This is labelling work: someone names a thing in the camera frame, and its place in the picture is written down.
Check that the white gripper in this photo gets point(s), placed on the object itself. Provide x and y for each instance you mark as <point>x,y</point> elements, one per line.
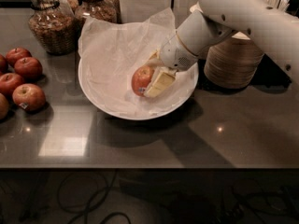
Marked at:
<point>175,55</point>

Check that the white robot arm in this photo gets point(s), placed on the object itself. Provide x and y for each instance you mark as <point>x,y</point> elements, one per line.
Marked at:
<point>274,32</point>

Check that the large white bowl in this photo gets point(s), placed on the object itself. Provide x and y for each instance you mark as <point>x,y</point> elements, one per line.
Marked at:
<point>102,100</point>

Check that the red apple second row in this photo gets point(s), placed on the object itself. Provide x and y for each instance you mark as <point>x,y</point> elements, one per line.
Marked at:
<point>29,67</point>

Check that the red apple with sticker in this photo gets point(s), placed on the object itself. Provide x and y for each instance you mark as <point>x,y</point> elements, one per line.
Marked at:
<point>29,97</point>

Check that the red apple far left edge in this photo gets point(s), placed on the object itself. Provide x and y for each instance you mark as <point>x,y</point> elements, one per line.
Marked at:
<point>3,64</point>

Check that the apple at left edge bottom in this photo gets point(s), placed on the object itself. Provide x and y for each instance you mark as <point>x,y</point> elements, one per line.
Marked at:
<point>4,106</point>

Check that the white tissue paper liner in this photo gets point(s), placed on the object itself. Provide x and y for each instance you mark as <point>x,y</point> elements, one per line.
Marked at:
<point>118,53</point>

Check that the stack of paper bowls back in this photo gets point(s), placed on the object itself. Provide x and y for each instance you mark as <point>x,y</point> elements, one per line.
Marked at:
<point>195,7</point>

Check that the stack of paper bowls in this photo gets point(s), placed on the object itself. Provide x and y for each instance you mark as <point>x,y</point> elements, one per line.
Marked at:
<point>195,7</point>
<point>233,63</point>

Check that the stack of paper bowls front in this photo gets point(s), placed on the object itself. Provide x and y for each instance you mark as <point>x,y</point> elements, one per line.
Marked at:
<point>233,63</point>

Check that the glass jar with granola right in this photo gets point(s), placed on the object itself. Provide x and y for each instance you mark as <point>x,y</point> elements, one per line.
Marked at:
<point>102,10</point>

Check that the glass jar with granola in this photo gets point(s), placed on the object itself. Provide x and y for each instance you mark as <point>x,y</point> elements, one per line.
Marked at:
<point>102,10</point>
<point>53,27</point>

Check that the glass jar with granola left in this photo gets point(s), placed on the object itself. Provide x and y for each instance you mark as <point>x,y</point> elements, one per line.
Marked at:
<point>53,27</point>

